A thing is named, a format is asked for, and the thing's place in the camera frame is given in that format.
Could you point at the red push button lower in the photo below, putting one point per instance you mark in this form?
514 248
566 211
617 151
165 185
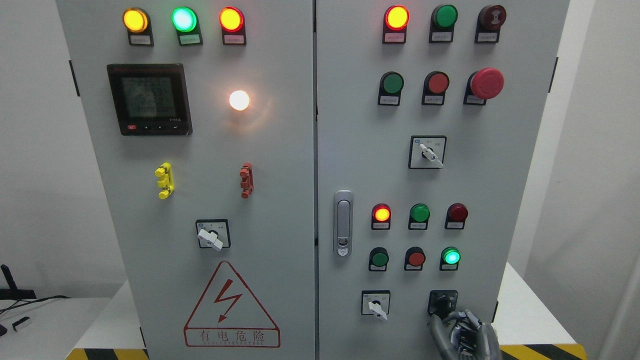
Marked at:
414 259

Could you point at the black digital power meter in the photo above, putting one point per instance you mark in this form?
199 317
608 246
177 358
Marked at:
150 99

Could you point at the red electric hazard warning sticker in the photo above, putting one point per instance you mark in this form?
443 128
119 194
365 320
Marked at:
228 314

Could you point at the white selector switch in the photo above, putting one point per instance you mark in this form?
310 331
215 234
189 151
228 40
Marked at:
427 152
376 303

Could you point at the green lit indicator light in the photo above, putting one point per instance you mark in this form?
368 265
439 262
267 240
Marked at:
187 26

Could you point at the silver door handle lock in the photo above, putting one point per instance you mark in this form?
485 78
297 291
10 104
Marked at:
343 203

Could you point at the white lit indicator lamp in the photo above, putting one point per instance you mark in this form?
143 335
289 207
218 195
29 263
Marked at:
239 100

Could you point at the black rotary knob switch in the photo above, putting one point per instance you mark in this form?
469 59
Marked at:
442 302

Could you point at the white selector switch lower right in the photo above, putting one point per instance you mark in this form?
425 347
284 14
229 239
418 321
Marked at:
376 303

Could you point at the white platform with hazard stripes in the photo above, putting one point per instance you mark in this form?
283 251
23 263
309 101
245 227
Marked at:
526 329

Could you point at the dark red buzzer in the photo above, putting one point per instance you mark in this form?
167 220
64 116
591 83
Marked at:
490 20

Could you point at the red lit indicator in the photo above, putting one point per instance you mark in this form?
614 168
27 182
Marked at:
394 24
381 217

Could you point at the yellow terminal clip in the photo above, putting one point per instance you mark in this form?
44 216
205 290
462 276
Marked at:
165 180

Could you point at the grey electrical cabinet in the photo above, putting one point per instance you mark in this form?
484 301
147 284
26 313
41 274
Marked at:
312 69

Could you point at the green push button lower left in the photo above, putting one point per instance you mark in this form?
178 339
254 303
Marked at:
378 259

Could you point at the white selector switch left door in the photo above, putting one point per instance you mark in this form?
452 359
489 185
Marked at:
213 234

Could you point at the green push button lower right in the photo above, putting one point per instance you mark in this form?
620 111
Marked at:
449 259

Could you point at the red lit indicator middle left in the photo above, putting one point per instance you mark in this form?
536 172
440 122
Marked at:
381 217

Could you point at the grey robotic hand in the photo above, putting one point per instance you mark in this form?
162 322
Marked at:
460 335

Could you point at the red push button upper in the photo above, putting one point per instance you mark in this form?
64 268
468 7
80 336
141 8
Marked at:
435 86

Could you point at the green push button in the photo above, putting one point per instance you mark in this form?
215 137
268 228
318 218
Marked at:
378 259
449 259
390 89

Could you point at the black device with antenna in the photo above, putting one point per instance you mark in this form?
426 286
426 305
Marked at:
13 292

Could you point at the red indicator middle right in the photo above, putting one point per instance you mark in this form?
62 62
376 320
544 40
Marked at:
456 216

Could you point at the white selector switch upper right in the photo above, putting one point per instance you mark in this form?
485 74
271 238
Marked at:
427 152

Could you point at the red terminal clip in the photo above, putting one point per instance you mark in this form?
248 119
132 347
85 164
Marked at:
246 180

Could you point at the red push button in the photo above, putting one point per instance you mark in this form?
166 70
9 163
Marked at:
414 259
435 86

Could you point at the red ringed indicator light left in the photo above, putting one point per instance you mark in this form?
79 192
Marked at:
232 21

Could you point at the green push button upper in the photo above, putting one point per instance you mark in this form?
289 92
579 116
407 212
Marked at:
390 89

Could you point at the green indicator top right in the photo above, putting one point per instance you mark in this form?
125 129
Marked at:
442 23

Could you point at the red lit indicator top right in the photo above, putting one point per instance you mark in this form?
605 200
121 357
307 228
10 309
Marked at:
394 24

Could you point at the red emergency stop mushroom button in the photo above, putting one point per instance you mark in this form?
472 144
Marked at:
482 85

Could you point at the green indicator middle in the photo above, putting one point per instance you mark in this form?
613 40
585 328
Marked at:
419 216

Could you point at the yellow indicator light top left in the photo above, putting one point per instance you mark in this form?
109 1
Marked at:
138 27

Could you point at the small black white adapter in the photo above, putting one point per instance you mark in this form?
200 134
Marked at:
21 323

